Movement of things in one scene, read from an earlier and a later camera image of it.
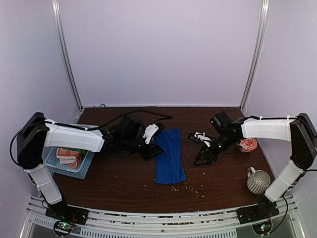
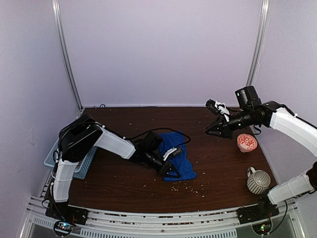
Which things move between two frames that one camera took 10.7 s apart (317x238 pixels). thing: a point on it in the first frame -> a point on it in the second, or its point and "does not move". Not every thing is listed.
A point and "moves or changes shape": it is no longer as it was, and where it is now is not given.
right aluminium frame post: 265,18 does not move
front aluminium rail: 226,223 does not move
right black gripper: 208,153 -> 225,131
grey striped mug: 258,180 does not move
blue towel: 169,167 moves or changes shape
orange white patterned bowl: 247,145 does not move
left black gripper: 148,154 -> 164,169
